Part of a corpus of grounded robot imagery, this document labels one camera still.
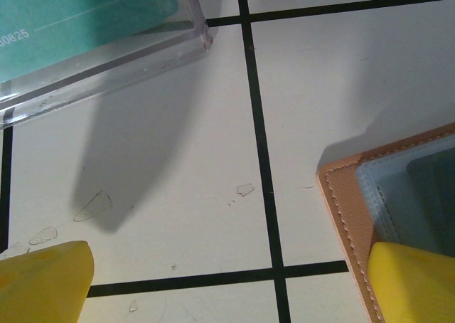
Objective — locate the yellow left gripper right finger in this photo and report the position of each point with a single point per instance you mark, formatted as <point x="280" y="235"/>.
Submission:
<point x="416" y="287"/>

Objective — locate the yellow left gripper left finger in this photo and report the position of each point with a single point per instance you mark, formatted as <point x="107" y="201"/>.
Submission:
<point x="42" y="287"/>

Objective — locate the black VIP card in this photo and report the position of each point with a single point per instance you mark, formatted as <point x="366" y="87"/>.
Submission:
<point x="433" y="202"/>

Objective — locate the teal card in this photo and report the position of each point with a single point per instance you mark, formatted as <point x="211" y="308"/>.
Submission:
<point x="71" y="24"/>

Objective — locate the clear plastic shard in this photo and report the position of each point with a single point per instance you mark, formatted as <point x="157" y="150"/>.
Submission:
<point x="246" y="190"/>
<point x="44" y="235"/>
<point x="94" y="205"/>

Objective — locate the clear acrylic box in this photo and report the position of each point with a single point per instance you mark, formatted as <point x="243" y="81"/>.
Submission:
<point x="106" y="70"/>

